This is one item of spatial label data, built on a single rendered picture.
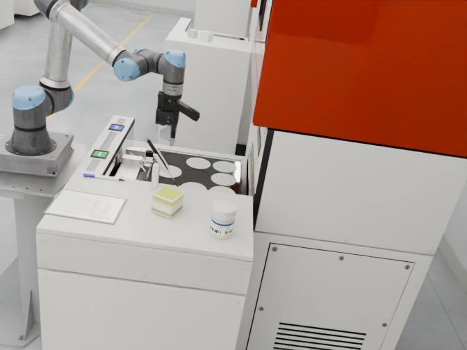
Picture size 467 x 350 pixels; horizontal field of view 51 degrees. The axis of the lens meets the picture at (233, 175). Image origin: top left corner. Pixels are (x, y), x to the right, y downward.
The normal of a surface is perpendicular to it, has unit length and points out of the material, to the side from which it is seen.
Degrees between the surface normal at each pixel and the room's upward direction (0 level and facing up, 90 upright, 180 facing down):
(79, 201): 0
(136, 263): 90
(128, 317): 90
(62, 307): 90
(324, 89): 90
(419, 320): 0
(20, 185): 0
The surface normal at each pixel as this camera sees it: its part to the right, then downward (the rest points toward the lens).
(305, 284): -0.03, 0.47
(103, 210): 0.14, -0.87
